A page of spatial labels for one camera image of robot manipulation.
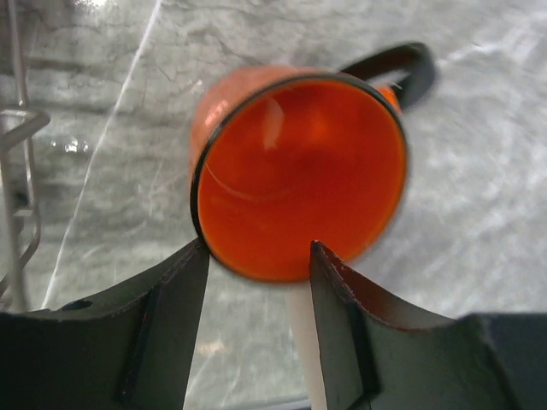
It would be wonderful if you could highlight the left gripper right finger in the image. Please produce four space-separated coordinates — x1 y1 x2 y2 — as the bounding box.
309 241 546 409

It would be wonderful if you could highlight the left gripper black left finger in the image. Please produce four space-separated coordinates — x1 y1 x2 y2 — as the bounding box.
1 240 209 409

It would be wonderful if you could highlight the orange mug black handle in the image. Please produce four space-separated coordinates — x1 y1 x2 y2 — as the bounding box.
189 41 436 284

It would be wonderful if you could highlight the grey wire dish rack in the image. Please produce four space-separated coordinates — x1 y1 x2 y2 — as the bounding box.
1 0 50 313

